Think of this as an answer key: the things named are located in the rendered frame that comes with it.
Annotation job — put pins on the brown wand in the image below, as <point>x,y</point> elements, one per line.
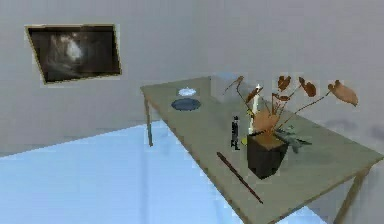
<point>239,177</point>

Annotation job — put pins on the dark blue plate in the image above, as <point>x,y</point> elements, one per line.
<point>186,104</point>

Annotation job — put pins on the white plate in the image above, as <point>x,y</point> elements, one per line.
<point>187,92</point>

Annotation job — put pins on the grey-green wooden table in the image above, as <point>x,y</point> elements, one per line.
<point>213,140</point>

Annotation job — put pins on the brown-leaved plant in black pot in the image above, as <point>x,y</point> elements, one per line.
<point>266,156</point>

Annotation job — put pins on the dark framed wall picture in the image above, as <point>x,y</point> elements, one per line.
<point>76,53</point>

